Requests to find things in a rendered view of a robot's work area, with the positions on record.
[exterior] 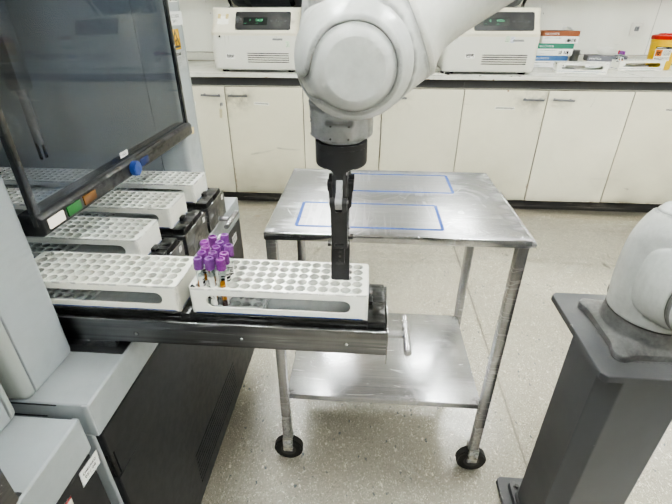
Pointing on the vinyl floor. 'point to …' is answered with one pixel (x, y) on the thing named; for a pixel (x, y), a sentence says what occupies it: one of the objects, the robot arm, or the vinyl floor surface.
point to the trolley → (374, 180)
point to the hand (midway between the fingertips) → (340, 259)
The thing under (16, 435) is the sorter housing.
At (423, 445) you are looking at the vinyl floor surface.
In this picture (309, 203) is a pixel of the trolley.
